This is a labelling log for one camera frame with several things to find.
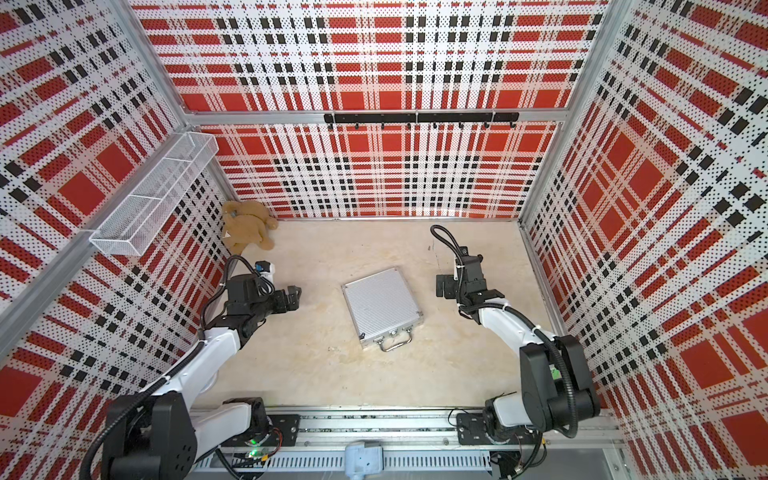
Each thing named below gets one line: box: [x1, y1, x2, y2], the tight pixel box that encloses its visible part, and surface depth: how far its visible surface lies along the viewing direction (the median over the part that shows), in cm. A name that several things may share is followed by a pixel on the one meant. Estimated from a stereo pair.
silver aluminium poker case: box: [341, 267, 425, 352], surface depth 92 cm
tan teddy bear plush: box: [221, 200, 279, 255], surface depth 110 cm
